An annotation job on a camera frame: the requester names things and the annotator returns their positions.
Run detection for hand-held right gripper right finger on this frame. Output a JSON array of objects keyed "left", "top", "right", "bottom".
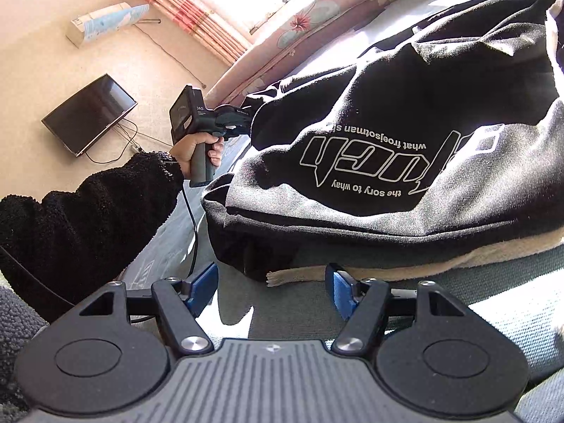
[{"left": 325, "top": 263, "right": 468, "bottom": 357}]

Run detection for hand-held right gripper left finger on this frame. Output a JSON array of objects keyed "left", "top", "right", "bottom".
[{"left": 77, "top": 263, "right": 220, "bottom": 357}]

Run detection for black printed sweatshirt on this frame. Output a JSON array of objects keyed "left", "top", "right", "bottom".
[{"left": 200, "top": 0, "right": 564, "bottom": 288}]

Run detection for person's left hand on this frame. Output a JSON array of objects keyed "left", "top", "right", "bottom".
[{"left": 170, "top": 134, "right": 224, "bottom": 178}]

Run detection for blue floral bed sheet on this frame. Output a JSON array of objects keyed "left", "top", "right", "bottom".
[{"left": 119, "top": 0, "right": 564, "bottom": 423}]

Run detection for black flat television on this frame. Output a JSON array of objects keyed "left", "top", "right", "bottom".
[{"left": 42, "top": 74, "right": 138, "bottom": 157}]

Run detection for red striped curtain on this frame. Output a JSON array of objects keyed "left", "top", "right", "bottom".
[{"left": 125, "top": 0, "right": 254, "bottom": 65}]

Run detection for pink floral quilt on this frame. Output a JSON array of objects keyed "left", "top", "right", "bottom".
[{"left": 207, "top": 0, "right": 525, "bottom": 106}]

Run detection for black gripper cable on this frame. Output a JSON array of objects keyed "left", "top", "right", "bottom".
[{"left": 178, "top": 180, "right": 199, "bottom": 279}]

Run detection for black wall cables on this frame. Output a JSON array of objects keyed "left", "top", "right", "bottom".
[{"left": 84, "top": 117, "right": 177, "bottom": 166}]

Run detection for thin wall cord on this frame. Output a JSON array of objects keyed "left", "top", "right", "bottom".
[{"left": 132, "top": 21, "right": 207, "bottom": 89}]

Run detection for wall air conditioner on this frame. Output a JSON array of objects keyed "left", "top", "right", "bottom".
[{"left": 66, "top": 2, "right": 151, "bottom": 49}]

